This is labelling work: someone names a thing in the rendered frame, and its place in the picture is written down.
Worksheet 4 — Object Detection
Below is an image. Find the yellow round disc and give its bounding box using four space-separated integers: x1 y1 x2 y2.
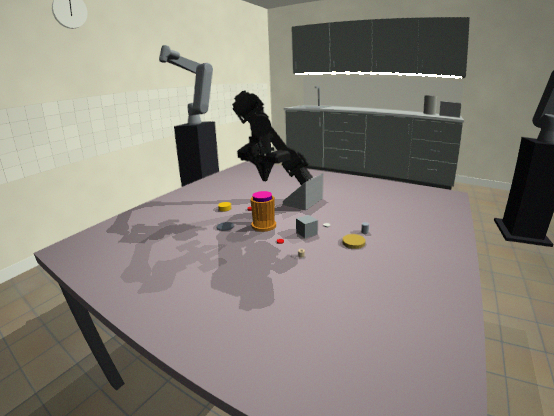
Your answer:
342 234 365 249

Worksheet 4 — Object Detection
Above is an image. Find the yellow flat disc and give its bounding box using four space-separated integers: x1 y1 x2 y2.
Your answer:
218 202 231 211

